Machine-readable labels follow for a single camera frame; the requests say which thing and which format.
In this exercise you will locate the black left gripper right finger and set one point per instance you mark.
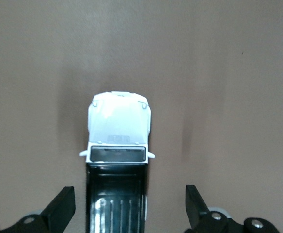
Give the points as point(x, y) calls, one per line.
point(197, 213)

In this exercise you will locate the white and black toy car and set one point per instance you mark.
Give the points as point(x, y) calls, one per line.
point(118, 116)

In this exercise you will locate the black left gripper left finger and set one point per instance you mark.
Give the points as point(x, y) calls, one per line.
point(56, 213)

